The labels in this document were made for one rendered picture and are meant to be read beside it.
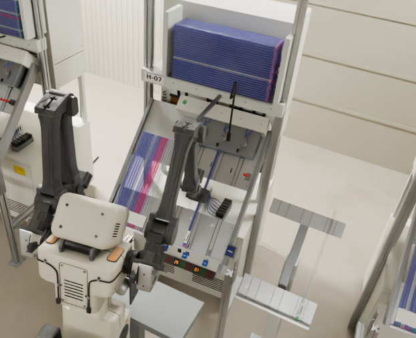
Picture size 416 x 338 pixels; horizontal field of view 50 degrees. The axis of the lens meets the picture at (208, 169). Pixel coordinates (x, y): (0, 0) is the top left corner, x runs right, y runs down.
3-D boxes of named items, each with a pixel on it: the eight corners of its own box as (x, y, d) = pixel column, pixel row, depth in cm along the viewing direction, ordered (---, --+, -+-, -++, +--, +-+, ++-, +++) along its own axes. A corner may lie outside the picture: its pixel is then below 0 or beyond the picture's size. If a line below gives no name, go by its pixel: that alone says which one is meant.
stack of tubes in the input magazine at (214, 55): (268, 102, 211) (278, 47, 195) (171, 76, 224) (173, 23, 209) (275, 92, 220) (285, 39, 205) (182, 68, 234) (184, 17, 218)
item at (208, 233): (223, 261, 218) (222, 261, 215) (108, 219, 235) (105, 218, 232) (236, 225, 221) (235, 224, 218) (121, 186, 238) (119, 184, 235)
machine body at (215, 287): (230, 309, 280) (243, 239, 244) (133, 270, 299) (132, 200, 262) (260, 243, 330) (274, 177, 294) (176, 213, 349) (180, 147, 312)
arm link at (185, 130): (171, 114, 150) (199, 121, 149) (180, 117, 164) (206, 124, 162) (141, 240, 153) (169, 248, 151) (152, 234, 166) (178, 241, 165)
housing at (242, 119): (266, 141, 232) (264, 133, 219) (182, 117, 245) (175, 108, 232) (271, 127, 233) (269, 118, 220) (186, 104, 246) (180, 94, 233)
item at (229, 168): (248, 192, 226) (247, 190, 221) (135, 156, 244) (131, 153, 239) (268, 133, 232) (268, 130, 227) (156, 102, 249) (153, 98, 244)
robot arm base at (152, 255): (128, 261, 147) (162, 270, 145) (136, 237, 149) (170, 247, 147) (135, 263, 155) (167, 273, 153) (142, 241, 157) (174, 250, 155)
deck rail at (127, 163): (109, 222, 238) (104, 220, 232) (106, 220, 238) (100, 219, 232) (156, 102, 249) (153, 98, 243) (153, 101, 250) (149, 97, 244)
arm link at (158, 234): (143, 244, 150) (159, 249, 149) (153, 216, 153) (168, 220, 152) (149, 248, 159) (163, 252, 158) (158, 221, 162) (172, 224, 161)
